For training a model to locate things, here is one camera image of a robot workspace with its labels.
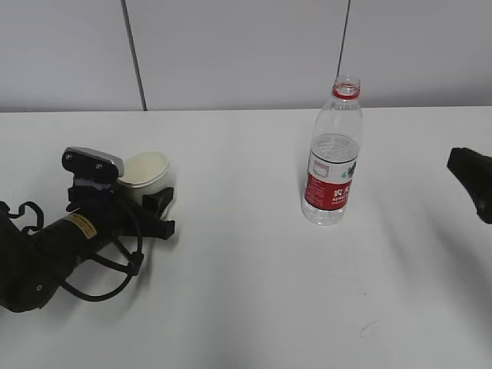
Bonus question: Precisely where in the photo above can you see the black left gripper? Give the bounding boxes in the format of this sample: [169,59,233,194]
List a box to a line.
[65,184,175,241]

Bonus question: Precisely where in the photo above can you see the white paper cup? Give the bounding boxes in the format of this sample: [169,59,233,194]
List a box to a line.
[118,151,171,205]

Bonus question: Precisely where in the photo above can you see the clear water bottle red label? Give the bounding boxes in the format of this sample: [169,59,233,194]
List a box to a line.
[301,75,362,226]

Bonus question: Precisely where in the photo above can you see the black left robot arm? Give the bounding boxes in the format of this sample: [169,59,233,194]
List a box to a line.
[1,184,175,313]

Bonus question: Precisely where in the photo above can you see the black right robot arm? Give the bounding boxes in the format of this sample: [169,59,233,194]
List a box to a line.
[447,148,491,224]

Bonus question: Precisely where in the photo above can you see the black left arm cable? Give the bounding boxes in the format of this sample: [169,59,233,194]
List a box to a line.
[61,191,145,303]

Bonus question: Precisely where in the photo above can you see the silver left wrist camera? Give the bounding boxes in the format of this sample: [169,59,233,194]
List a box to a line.
[61,147,125,184]

